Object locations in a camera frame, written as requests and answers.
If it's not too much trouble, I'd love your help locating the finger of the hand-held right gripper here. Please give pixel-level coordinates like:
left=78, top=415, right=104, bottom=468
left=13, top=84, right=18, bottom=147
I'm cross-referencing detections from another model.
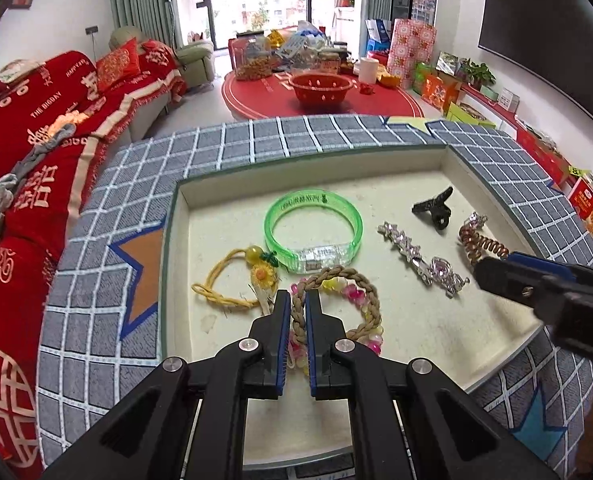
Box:
left=473, top=257, right=553, bottom=312
left=507, top=252, right=593, bottom=282

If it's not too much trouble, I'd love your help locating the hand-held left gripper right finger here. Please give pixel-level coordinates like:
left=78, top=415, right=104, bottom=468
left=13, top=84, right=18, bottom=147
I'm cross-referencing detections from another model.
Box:
left=303, top=289, right=560, bottom=480

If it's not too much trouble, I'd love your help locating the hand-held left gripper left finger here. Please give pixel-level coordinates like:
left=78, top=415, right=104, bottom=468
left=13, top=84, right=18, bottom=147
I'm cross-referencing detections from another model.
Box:
left=41, top=290, right=292, bottom=480

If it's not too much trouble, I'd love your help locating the brown spiral hair tie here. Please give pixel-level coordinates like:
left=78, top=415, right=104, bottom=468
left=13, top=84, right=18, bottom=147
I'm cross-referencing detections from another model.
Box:
left=459, top=212, right=511, bottom=264

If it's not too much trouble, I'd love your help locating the yellow sunflower hair tie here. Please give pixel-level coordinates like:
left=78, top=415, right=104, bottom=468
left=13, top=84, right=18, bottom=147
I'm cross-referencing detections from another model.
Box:
left=191, top=244, right=280, bottom=312

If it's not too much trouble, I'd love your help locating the braided rope bracelet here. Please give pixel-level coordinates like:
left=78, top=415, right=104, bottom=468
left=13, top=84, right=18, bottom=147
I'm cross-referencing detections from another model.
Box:
left=288, top=265, right=383, bottom=357

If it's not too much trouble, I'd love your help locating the silver rhinestone hair clip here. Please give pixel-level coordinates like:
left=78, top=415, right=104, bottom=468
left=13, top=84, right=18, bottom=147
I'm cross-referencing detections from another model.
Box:
left=377, top=220, right=471, bottom=299

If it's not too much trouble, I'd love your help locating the white shallow tray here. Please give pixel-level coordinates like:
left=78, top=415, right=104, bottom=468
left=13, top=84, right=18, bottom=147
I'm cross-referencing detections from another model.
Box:
left=159, top=145, right=560, bottom=473

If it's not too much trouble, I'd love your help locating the cookie box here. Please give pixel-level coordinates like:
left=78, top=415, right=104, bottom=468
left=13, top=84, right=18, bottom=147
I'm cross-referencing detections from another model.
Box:
left=569, top=177, right=593, bottom=222

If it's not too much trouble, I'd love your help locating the black hair claw clip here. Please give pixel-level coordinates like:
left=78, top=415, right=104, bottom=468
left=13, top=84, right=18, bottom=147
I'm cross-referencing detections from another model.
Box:
left=411, top=186, right=455, bottom=235

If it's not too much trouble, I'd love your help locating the yellow green box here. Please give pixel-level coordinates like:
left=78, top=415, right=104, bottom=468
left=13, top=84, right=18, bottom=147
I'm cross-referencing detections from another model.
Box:
left=446, top=102, right=498, bottom=129

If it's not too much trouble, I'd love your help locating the small white box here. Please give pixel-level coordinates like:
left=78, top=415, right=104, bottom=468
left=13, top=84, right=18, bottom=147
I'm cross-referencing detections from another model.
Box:
left=499, top=88, right=521, bottom=114

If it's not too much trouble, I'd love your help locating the grey checked cloth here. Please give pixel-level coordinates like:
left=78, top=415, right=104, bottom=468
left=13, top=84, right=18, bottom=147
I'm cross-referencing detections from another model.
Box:
left=36, top=114, right=593, bottom=480

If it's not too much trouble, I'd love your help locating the orange gift box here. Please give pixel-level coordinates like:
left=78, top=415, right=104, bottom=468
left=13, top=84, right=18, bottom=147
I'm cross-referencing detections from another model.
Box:
left=421, top=72, right=461, bottom=114

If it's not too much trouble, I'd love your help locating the potted green plant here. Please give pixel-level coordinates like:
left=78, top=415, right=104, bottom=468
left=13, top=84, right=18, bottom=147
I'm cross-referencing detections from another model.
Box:
left=463, top=59, right=497, bottom=92

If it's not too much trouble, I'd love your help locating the green snack packet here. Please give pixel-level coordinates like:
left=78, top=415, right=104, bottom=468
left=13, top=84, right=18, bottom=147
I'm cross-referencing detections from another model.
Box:
left=413, top=62, right=436, bottom=94

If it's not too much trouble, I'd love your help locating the red patterned gift box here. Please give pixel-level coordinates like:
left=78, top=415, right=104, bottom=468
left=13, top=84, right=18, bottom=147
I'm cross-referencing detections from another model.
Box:
left=386, top=18, right=437, bottom=89

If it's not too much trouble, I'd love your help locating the round red table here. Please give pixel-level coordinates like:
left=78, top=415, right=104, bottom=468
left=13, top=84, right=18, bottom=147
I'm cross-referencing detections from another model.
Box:
left=221, top=70, right=425, bottom=122

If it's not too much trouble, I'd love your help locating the white cup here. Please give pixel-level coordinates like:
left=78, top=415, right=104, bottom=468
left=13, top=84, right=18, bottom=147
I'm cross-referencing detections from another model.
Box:
left=359, top=57, right=381, bottom=84

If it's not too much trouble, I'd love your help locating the black television screen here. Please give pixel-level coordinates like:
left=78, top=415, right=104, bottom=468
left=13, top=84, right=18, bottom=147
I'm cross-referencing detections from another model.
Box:
left=478, top=0, right=593, bottom=127

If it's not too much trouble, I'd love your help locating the red plastic colander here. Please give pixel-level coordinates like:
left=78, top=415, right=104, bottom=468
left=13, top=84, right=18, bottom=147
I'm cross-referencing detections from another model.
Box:
left=288, top=73, right=354, bottom=108

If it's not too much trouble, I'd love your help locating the blue and white bag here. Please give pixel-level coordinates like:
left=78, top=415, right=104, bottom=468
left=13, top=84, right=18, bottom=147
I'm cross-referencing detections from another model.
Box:
left=365, top=18, right=393, bottom=54

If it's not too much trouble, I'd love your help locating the small lidded jar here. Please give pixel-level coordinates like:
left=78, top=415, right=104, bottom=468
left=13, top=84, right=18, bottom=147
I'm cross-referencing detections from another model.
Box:
left=319, top=49, right=342, bottom=76

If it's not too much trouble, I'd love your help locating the clear jar of snacks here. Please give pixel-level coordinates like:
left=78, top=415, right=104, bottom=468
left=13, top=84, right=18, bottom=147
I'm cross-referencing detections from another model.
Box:
left=233, top=35, right=273, bottom=82

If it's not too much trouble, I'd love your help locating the pale green armchair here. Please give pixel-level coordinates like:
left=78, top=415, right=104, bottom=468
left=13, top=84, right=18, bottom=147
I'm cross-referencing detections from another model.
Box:
left=109, top=25, right=216, bottom=92

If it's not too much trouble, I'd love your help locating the pile of snack packets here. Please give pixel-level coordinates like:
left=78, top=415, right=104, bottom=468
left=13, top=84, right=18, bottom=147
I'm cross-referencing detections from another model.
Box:
left=266, top=20, right=350, bottom=73

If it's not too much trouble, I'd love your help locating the sofa with red blanket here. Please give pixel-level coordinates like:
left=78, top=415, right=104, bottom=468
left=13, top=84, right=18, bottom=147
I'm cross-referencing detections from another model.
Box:
left=0, top=42, right=188, bottom=480

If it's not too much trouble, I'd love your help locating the grey knotted cloth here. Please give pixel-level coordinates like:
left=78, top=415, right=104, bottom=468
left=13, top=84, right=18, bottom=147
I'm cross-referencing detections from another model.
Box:
left=0, top=121, right=78, bottom=272

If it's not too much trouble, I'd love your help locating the red embroidered cushion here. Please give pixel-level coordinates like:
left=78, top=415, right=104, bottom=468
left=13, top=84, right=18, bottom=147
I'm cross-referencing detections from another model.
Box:
left=96, top=37, right=142, bottom=93

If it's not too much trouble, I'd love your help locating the pastel bead bracelet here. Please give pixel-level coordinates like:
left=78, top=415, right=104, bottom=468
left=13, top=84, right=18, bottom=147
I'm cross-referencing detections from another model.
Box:
left=287, top=276, right=386, bottom=377

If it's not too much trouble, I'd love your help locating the green translucent bracelet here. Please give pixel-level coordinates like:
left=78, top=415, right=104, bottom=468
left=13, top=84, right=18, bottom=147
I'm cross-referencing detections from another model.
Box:
left=264, top=187, right=365, bottom=274

